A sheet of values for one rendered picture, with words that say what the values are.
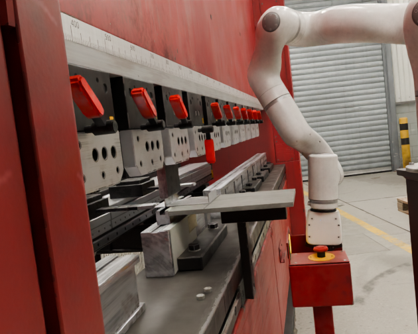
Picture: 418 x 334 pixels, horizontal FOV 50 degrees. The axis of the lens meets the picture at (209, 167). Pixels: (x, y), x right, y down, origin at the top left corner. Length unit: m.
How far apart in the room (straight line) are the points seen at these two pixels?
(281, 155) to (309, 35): 1.85
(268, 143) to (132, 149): 2.45
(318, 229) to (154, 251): 0.58
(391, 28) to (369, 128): 7.77
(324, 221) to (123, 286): 0.77
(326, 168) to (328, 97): 7.51
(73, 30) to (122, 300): 0.39
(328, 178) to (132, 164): 0.71
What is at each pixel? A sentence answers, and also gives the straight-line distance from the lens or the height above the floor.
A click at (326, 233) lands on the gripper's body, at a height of 0.83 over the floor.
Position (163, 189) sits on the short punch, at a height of 1.04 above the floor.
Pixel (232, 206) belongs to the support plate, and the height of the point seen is 1.00.
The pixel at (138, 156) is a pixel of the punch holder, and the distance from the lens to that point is 0.75.
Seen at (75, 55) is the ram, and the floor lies 1.28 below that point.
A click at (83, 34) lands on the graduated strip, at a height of 1.31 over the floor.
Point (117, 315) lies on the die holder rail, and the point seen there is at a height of 0.91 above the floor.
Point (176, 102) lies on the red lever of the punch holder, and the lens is 0.91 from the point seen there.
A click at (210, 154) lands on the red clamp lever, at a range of 1.16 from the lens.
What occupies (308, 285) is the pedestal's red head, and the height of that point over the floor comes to 0.72.
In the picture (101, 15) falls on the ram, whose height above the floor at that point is 1.35.
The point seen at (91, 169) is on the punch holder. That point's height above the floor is 1.13.
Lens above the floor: 1.16
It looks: 5 degrees down
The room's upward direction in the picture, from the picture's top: 7 degrees counter-clockwise
